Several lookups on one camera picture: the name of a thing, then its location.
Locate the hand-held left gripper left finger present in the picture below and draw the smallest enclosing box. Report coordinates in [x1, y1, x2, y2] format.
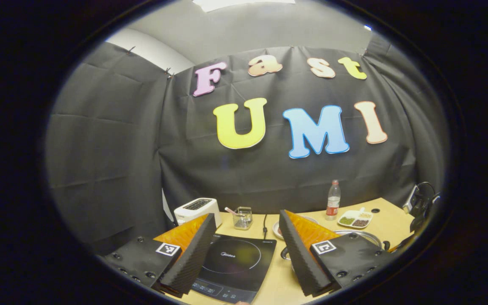
[104, 213, 218, 297]

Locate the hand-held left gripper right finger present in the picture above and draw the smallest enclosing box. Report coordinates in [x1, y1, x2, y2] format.
[279, 210, 397, 297]

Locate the steel pot with black handles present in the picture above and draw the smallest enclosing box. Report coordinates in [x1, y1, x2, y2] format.
[281, 230, 391, 272]

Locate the black induction cooktop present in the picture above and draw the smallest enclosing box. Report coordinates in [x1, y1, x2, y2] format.
[191, 233, 277, 305]

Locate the white round plate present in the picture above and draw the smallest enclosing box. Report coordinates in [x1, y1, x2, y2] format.
[272, 215, 319, 238]

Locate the white power adapter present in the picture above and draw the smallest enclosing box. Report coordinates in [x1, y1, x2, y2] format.
[403, 186, 419, 213]

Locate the white toaster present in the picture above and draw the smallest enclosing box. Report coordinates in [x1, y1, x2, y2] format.
[174, 198, 222, 228]

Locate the white divided dish with beans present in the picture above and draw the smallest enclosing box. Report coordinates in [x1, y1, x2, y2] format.
[338, 208, 374, 230]

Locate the plastic bottle with red label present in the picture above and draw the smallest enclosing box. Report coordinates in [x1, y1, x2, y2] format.
[326, 180, 341, 221]

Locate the black backdrop cloth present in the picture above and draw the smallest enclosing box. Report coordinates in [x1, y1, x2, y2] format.
[45, 34, 450, 255]

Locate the large ceiling light panel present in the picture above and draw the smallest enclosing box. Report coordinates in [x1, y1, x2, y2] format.
[193, 0, 295, 12]

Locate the metal wire holder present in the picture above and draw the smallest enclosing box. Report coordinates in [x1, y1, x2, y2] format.
[233, 206, 253, 230]

